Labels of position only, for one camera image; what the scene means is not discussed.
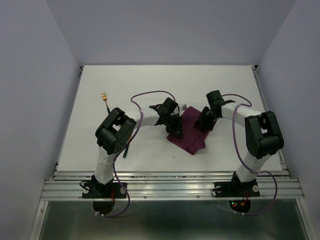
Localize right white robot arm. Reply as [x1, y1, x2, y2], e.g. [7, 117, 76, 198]
[194, 90, 284, 198]

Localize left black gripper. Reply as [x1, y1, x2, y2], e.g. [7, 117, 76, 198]
[164, 114, 183, 139]

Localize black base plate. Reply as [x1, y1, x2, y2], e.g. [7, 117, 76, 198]
[211, 181, 260, 199]
[79, 181, 127, 200]

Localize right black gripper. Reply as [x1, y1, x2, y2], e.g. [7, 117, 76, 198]
[194, 106, 220, 131]

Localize purple cloth napkin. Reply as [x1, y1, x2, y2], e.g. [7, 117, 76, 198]
[166, 106, 211, 155]

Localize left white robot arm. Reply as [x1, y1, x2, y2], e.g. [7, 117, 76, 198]
[85, 97, 187, 198]

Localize gold knife dark handle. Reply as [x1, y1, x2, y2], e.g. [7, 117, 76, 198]
[123, 134, 132, 159]

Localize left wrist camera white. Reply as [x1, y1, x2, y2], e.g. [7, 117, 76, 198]
[178, 104, 187, 112]

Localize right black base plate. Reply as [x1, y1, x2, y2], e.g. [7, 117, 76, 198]
[211, 181, 260, 199]

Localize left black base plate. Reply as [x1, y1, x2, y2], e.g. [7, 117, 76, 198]
[79, 181, 127, 200]

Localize gold fork dark handle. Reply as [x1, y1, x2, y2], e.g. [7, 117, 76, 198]
[101, 92, 111, 114]

